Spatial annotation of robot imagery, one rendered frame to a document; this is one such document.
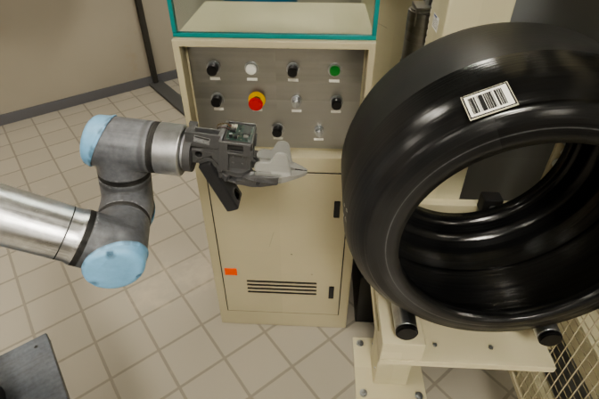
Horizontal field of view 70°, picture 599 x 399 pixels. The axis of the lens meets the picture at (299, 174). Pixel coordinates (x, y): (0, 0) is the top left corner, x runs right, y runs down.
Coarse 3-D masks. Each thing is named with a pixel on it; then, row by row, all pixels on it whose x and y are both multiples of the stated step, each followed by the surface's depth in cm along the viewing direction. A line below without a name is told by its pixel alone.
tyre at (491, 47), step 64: (448, 64) 64; (512, 64) 57; (576, 64) 56; (384, 128) 65; (448, 128) 58; (512, 128) 56; (576, 128) 55; (384, 192) 64; (576, 192) 92; (384, 256) 71; (448, 256) 101; (512, 256) 97; (576, 256) 87; (448, 320) 80; (512, 320) 79
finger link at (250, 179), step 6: (246, 174) 73; (252, 174) 73; (240, 180) 72; (246, 180) 72; (252, 180) 72; (258, 180) 72; (264, 180) 73; (270, 180) 73; (276, 180) 73; (252, 186) 73; (258, 186) 73; (264, 186) 73
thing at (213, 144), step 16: (192, 128) 71; (208, 128) 71; (224, 128) 72; (240, 128) 73; (256, 128) 74; (192, 144) 71; (208, 144) 71; (224, 144) 69; (240, 144) 69; (256, 144) 76; (192, 160) 74; (208, 160) 73; (224, 160) 71; (240, 160) 72; (224, 176) 73; (240, 176) 73
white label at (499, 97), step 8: (488, 88) 56; (496, 88) 56; (504, 88) 55; (464, 96) 57; (472, 96) 56; (480, 96) 56; (488, 96) 56; (496, 96) 55; (504, 96) 55; (512, 96) 54; (464, 104) 56; (472, 104) 56; (480, 104) 55; (488, 104) 55; (496, 104) 55; (504, 104) 54; (512, 104) 54; (472, 112) 55; (480, 112) 55; (488, 112) 54
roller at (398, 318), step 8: (392, 304) 90; (392, 312) 89; (400, 312) 87; (408, 312) 87; (400, 320) 85; (408, 320) 85; (400, 328) 84; (408, 328) 84; (416, 328) 85; (400, 336) 85; (408, 336) 85
